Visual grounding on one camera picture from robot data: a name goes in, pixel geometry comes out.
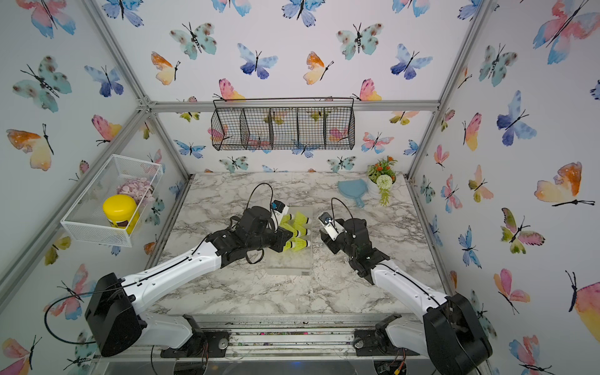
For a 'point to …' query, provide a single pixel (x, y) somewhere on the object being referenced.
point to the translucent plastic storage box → (298, 262)
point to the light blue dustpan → (353, 189)
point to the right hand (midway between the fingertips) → (330, 222)
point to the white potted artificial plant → (381, 176)
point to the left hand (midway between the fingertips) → (294, 232)
